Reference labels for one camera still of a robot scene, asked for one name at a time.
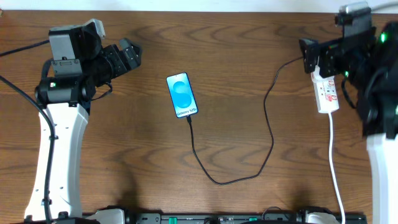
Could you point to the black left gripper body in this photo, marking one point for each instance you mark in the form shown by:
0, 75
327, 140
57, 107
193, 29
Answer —
117, 58

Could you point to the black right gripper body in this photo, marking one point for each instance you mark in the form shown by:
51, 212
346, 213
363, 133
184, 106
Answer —
319, 58

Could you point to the blue Galaxy smartphone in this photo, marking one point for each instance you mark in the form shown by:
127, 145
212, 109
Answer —
182, 95

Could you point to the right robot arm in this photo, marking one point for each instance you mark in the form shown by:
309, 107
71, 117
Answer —
369, 62

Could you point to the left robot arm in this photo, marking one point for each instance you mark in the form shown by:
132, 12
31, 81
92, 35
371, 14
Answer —
67, 87

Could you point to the white power strip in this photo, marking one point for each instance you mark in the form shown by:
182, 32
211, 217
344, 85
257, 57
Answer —
325, 92

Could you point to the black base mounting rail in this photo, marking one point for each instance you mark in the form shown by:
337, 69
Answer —
269, 217

